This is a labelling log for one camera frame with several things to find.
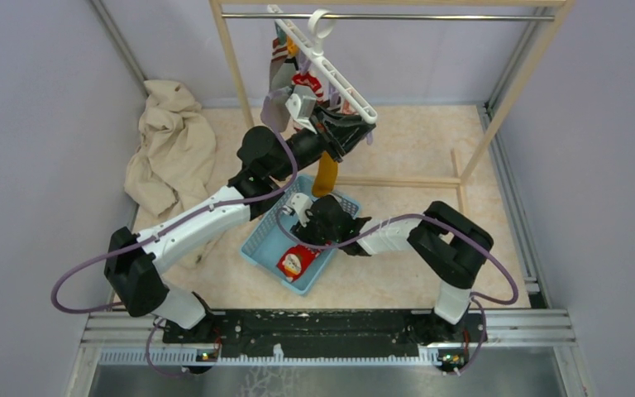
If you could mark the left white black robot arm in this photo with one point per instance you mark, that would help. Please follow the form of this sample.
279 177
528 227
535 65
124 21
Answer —
135 262

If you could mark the blue plastic basket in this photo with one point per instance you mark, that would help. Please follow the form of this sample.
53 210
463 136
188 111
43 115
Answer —
267 244

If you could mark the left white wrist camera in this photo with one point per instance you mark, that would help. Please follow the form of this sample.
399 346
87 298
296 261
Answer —
300 107

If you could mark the metal rack rod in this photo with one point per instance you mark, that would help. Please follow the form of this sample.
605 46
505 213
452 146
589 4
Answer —
394 17

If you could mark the teal clothes clip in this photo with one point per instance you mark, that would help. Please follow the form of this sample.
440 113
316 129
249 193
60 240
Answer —
280 33

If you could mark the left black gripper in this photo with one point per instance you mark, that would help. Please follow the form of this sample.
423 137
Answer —
346 130

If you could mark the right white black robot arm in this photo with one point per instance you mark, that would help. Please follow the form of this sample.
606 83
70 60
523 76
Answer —
453 247

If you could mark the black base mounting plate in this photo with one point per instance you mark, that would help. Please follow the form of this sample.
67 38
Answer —
327 334

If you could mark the grey striped-cuff sock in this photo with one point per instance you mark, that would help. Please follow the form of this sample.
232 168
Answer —
278 55

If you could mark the red Santa Christmas sock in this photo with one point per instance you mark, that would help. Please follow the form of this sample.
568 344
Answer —
295 261

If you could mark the beige crumpled cloth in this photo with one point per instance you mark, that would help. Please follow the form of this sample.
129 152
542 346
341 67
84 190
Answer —
173 164

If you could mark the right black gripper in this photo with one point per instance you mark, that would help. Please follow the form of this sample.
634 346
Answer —
306 231

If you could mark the wooden clothes rack frame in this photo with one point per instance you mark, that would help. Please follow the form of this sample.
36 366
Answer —
441 89

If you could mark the salmon clothes clip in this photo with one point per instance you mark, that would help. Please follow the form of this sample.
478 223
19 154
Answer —
347 109

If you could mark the white plastic clip hanger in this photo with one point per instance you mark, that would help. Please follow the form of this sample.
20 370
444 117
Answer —
320 27

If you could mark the mustard yellow sock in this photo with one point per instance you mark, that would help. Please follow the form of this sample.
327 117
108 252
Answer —
326 176

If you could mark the orange clothes clip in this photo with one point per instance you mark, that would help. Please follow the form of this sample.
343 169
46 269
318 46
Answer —
292 48

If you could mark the red white striped sock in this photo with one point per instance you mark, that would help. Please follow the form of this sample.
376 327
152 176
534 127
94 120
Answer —
309 83

